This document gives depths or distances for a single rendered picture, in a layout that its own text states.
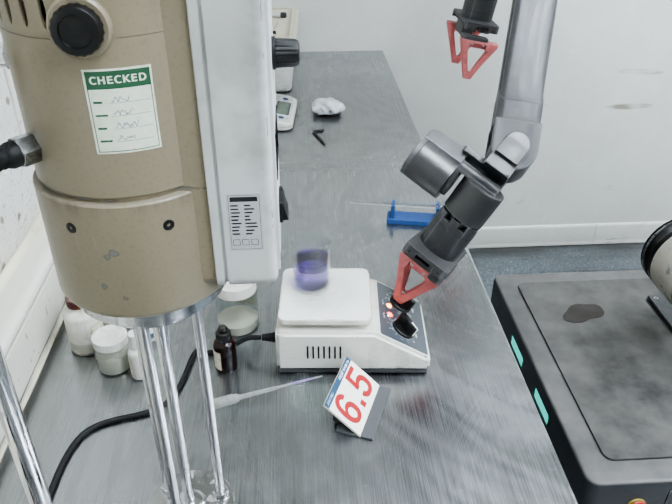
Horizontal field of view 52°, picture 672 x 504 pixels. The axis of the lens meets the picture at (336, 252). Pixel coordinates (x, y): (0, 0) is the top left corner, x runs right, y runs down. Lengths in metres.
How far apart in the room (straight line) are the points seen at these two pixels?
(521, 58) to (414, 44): 1.38
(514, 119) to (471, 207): 0.12
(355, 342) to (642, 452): 0.74
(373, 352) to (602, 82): 1.78
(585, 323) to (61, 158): 1.50
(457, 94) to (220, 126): 2.06
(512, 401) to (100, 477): 0.50
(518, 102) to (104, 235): 0.64
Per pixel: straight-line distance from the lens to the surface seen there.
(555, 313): 1.75
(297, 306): 0.89
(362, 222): 1.25
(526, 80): 0.93
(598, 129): 2.59
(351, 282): 0.94
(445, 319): 1.03
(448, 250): 0.89
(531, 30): 0.96
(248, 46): 0.33
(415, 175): 0.88
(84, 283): 0.39
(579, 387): 1.55
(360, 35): 2.27
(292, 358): 0.90
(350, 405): 0.85
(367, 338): 0.88
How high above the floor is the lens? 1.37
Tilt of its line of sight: 32 degrees down
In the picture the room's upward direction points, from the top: straight up
